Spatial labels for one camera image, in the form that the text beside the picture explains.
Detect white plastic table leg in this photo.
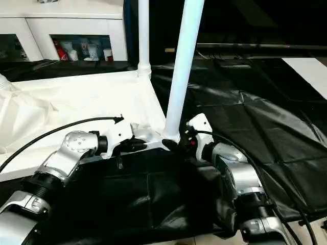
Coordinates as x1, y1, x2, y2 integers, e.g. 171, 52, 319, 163
162, 0, 205, 143
137, 0, 152, 77
0, 73, 11, 90

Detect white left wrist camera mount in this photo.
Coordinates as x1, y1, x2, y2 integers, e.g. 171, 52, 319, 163
101, 116, 135, 160

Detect black right camera cable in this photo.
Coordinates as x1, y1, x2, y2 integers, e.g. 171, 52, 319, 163
191, 130, 317, 245

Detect blue upright panel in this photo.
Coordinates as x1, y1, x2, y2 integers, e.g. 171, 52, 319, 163
123, 0, 140, 62

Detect long black rod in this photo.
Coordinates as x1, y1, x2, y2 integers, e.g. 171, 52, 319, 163
196, 43, 327, 52

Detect white paper sheet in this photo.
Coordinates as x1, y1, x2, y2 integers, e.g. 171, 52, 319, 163
281, 57, 327, 100

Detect white plastic table top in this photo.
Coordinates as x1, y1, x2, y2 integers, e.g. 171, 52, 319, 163
0, 70, 179, 183

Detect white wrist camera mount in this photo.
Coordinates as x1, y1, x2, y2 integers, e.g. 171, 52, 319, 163
185, 113, 214, 163
101, 116, 135, 160

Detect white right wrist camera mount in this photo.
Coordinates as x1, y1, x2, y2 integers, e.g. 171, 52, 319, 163
185, 113, 214, 163

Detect white glass-door cabinet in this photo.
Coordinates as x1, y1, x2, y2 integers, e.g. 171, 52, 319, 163
0, 0, 128, 62

